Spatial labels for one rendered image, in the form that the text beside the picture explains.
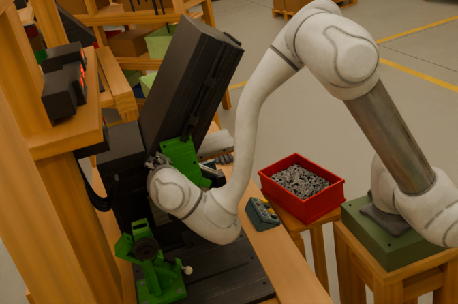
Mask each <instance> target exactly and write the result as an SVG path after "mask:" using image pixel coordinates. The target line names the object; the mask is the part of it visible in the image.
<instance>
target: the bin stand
mask: <svg viewBox="0 0 458 304"><path fill-rule="evenodd" d="M262 195H263V196H264V198H265V199H267V200H268V203H269V204H270V206H271V208H272V209H273V210H274V212H275V214H276V215H277V216H278V218H279V220H280V221H281V224H282V225H283V227H284V228H285V229H286V231H287V233H288V234H289V235H290V237H291V239H292V240H293V242H294V244H295V245H296V246H297V248H298V249H299V251H300V252H301V254H302V255H303V257H304V259H305V260H306V255H305V246H304V240H303V237H302V236H301V234H300V232H303V231H305V230H309V231H310V237H311V246H312V252H313V257H314V268H315V274H316V277H317V278H318V280H319V281H320V283H321V284H322V286H323V288H324V289H325V290H326V292H327V294H328V295H329V296H330V292H329V281H328V274H327V267H326V256H325V250H324V238H323V231H322V225H323V224H326V223H329V222H333V234H334V242H335V255H336V262H337V275H338V282H339V295H340V303H341V304H344V300H343V292H342V285H341V271H340V263H339V250H338V242H337V232H336V231H335V226H334V222H336V221H338V220H341V206H340V207H338V208H336V209H335V210H333V211H331V212H330V213H328V214H326V215H324V216H323V217H321V218H320V219H317V220H316V221H314V222H312V223H311V224H309V225H308V226H306V225H305V224H303V223H302V222H300V221H299V220H298V219H297V218H295V217H294V216H292V215H291V214H289V213H288V212H287V211H285V210H284V209H283V208H281V207H280V206H279V205H278V204H276V203H275V202H273V201H272V200H271V199H269V198H268V197H266V196H265V195H264V194H263V193H262ZM306 262H307V260H306Z"/></svg>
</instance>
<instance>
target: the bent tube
mask: <svg viewBox="0 0 458 304"><path fill-rule="evenodd" d="M156 156H158V157H159V159H160V161H159V162H160V163H161V164H164V163H165V162H166V161H167V162H169V163H170V162H171V160H170V158H169V157H166V156H165V155H163V154H161V153H160V152H158V151H157V152H156ZM152 174H153V171H152V170H150V171H149V174H148V176H147V191H148V193H149V195H150V196H151V194H150V182H151V175H152Z"/></svg>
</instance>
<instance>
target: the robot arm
mask: <svg viewBox="0 0 458 304"><path fill-rule="evenodd" d="M379 60H380V54H379V50H378V45H377V44H376V41H375V40H374V38H373V37H372V35H371V34H370V33H369V32H368V31H367V30H366V29H365V28H364V27H362V26H360V25H359V24H357V23H355V22H354V21H352V20H350V19H348V18H345V17H343V16H342V13H341V10H340V9H339V7H338V5H337V4H336V3H334V2H333V1H331V0H315V1H312V2H311V3H309V4H307V5H306V6H305V7H303V8H302V9H300V10H299V11H298V12H297V13H296V14H295V15H294V16H293V17H292V18H291V19H290V21H289V22H288V23H287V24H286V25H285V26H284V28H283V29H282V30H281V31H280V32H279V33H278V35H277V37H276V38H275V39H274V41H273V43H272V44H271V45H270V46H269V48H268V49H267V51H266V52H265V54H264V56H263V58H262V60H261V61H260V63H259V64H258V66H257V68H256V69H255V71H254V72H253V74H252V75H251V77H250V78H249V80H248V81H247V84H246V85H245V87H244V89H243V91H242V94H241V96H240V99H239V103H238V106H237V110H236V123H235V135H234V160H233V169H232V175H231V177H230V179H229V181H228V182H227V184H225V185H224V186H223V187H220V188H212V189H210V190H209V191H206V192H203V191H202V190H201V189H200V188H198V187H197V186H196V185H194V184H193V183H192V182H191V181H190V180H189V179H188V178H187V177H186V176H185V175H183V174H181V173H180V172H179V171H178V170H177V168H175V167H173V166H172V165H170V164H169V163H168V162H167V161H166V162H165V163H164V164H161V163H160V162H159V161H160V159H159V157H158V156H155V157H153V156H150V157H149V159H148V160H147V161H146V163H145V164H144V167H145V168H151V170H152V171H153V174H152V175H151V182H150V194H151V198H152V200H153V202H154V203H155V205H156V206H157V207H158V208H159V209H161V210H163V211H165V212H167V213H170V214H172V215H174V216H175V217H177V218H179V219H180V220H181V221H182V222H184V223H185V224H186V225H187V227H189V228H190V229H191V230H193V231H194V232H195V233H197V234H199V235H200V236H202V237H203V238H205V239H207V240H209V241H211V242H213V243H216V244H220V245H225V244H229V243H231V242H233V241H234V240H235V239H236V238H237V237H238V236H239V234H240V232H241V222H240V219H239V217H238V216H237V213H238V212H239V211H238V203H239V201H240V199H241V198H242V196H243V194H244V193H245V191H246V189H247V187H248V185H249V182H250V179H251V172H252V168H253V161H254V150H255V143H256V132H257V125H258V117H259V113H260V109H261V107H262V105H263V103H264V101H265V99H266V98H267V97H268V96H269V95H270V94H271V93H272V92H274V90H276V89H277V88H278V87H279V86H281V85H282V84H283V83H285V81H287V80H288V79H289V78H291V77H292V76H294V75H295V74H296V73H297V72H298V71H299V70H300V69H301V68H302V67H304V66H305V65H306V66H307V67H308V68H309V71H310V72H311V73H312V74H313V75H314V76H315V77H316V78H317V80H318V81H319V82H320V83H321V84H322V85H323V86H324V88H325V89H326V90H327V91H328V92H329V93H330V94H331V95H332V96H333V97H336V98H338V99H340V100H342V101H343V102H344V104H345V105H346V107H347V109H348V110H349V111H350V113H351V115H352V116H353V117H354V119H355V121H356V122H357V124H358V126H359V127H360V128H361V130H362V131H363V133H364V135H365V136H366V138H367V139H368V141H369V142H370V144H371V145H372V147H373V148H374V150H375V151H376V153H375V155H374V157H373V160H372V164H371V189H370V190H369V191H368V192H367V195H368V196H369V197H370V198H371V199H372V200H373V202H372V203H370V204H367V205H365V206H361V207H360V209H359V212H360V214H362V215H365V216H367V217H368V218H370V219H372V220H373V221H374V222H375V223H377V224H378V225H380V226H381V227H383V228H384V229H385V230H387V231H388V232H389V233H390V235H391V236H392V237H395V238H398V237H400V236H401V235H402V234H403V233H405V232H406V231H408V230H410V229H412V228H413V229H415V231H417V233H419V234H420V235H421V236H422V237H423V238H425V239H426V240H428V241H429V242H431V243H433V244H435V245H439V246H441V247H446V248H453V247H458V188H457V187H456V186H455V184H454V183H453V182H452V181H451V179H450V178H449V177H448V175H447V174H446V173H445V172H444V171H443V170H442V169H440V168H437V167H435V166H430V165H429V162H428V161H427V159H426V157H425V156H424V154H423V152H422V151H421V148H420V147H419V145H418V144H417V142H416V140H415V139H414V137H413V135H412V133H411V131H410V130H409V128H408V126H407V125H406V123H405V121H404V120H403V118H402V116H401V114H400V113H399V111H398V109H397V107H396V105H395V104H394V102H393V100H392V99H391V97H390V95H389V94H388V92H387V90H386V88H385V87H384V85H383V84H382V81H381V80H380V64H379Z"/></svg>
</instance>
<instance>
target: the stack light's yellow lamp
mask: <svg viewBox="0 0 458 304"><path fill-rule="evenodd" d="M29 43H30V45H31V47H32V50H33V52H38V51H41V50H43V49H45V48H44V44H43V42H42V39H41V37H40V36H39V37H37V38H34V39H31V40H29Z"/></svg>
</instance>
